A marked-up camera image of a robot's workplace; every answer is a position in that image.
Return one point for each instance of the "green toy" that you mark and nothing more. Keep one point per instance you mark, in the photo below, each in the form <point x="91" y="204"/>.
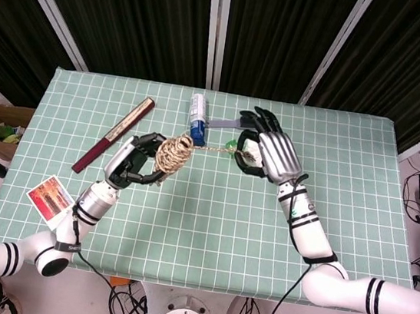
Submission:
<point x="0" y="132"/>

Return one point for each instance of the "blue white spray can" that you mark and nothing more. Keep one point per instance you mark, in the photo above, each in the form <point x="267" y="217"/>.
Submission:
<point x="197" y="124"/>

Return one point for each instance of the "red orange photo postcard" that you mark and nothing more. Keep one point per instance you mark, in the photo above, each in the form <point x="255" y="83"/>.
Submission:
<point x="47" y="197"/>

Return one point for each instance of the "green checked tablecloth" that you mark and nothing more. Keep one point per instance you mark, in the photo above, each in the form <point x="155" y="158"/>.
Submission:
<point x="200" y="233"/>

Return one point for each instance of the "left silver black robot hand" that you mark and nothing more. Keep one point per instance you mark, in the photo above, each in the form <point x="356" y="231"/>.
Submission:
<point x="119" y="156"/>

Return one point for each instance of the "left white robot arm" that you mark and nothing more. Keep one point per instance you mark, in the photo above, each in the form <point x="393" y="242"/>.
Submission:
<point x="63" y="238"/>

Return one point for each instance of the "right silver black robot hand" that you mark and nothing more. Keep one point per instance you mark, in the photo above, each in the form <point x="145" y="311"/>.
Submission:
<point x="280" y="154"/>

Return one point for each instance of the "black pleated curtain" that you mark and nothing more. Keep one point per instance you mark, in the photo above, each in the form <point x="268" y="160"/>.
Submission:
<point x="146" y="21"/>

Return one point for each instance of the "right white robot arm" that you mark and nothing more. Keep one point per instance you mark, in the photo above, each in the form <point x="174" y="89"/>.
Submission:
<point x="315" y="236"/>

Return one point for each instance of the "dark red folded fan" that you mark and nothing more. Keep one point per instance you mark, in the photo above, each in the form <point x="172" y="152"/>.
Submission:
<point x="112" y="136"/>

